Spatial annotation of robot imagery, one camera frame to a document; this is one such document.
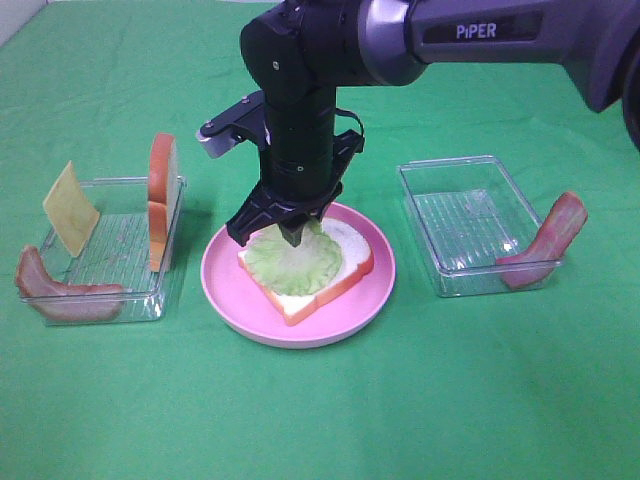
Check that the green table cloth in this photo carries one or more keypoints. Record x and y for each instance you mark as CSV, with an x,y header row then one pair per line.
x,y
529,385

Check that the yellow cheese slice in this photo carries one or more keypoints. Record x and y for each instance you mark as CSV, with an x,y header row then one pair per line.
x,y
71,214

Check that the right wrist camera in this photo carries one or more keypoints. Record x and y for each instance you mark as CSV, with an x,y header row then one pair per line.
x,y
245,120

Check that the clear left plastic container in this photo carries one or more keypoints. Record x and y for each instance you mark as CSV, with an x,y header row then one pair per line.
x,y
118,250

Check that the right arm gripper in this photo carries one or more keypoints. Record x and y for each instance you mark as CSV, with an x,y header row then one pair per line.
x,y
302,175

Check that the green lettuce leaf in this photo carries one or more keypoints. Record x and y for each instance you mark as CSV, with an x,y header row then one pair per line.
x,y
293,271

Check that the bread slice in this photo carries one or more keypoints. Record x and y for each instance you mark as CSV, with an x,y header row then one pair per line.
x,y
357,262
161,194

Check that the bacon strip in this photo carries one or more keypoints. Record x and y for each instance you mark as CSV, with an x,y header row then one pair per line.
x,y
562,224
60,302

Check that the pink round plate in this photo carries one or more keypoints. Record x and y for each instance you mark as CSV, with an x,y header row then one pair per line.
x,y
248,311

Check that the clear plastic container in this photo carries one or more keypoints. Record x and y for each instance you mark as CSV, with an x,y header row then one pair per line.
x,y
118,250
466,213

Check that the clear right plastic container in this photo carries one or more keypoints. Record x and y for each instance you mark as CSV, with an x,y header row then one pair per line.
x,y
466,213

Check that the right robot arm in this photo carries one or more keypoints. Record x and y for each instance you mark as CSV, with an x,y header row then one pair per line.
x,y
300,52

